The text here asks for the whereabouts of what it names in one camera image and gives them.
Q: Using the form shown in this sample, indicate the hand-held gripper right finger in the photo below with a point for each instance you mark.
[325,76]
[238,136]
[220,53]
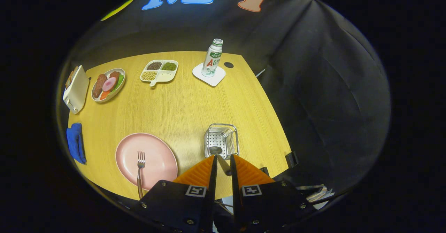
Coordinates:
[235,191]

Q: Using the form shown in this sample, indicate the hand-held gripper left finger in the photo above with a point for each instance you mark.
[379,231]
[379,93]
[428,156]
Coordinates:
[210,191]

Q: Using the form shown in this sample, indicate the black table clamp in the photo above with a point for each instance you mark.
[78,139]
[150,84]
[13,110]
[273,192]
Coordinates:
[291,159]
[264,171]

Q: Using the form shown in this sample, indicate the pink round plate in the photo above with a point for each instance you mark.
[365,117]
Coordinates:
[156,163]

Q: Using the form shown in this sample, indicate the crumpled tan bag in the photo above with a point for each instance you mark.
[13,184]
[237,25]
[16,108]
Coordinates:
[318,194]

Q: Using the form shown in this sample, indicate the white square coaster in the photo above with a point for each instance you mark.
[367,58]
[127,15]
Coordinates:
[214,80]

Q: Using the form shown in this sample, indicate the white divided bean tray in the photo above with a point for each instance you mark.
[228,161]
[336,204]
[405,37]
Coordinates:
[167,76]

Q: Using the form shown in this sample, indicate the black table grommet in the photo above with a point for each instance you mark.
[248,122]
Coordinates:
[229,64]

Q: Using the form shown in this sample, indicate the black backdrop cloth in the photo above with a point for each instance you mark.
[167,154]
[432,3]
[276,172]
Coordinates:
[313,86]

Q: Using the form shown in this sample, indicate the white plastic drink bottle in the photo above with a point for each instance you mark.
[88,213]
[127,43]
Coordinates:
[212,59]

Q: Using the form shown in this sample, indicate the green vegetable piece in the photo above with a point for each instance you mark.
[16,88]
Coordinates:
[120,80]

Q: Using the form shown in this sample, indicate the orange vegetable slice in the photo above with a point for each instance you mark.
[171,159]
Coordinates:
[105,95]

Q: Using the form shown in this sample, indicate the blue folded cloth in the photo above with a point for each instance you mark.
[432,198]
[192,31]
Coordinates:
[75,142]

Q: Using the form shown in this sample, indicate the pink ham slice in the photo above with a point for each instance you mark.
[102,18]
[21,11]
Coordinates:
[109,84]

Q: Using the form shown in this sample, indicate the grey food plate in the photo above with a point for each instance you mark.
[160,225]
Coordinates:
[95,99]

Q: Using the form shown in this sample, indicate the small brown meat piece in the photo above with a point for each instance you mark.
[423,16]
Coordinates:
[114,75]

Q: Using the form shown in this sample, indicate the large brown meat piece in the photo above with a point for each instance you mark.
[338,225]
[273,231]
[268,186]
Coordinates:
[99,86]

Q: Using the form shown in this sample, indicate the white toaster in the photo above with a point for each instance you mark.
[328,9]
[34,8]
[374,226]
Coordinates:
[78,92]

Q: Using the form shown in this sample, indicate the brown toast slice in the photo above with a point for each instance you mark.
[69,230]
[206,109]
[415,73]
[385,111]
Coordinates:
[74,71]
[69,79]

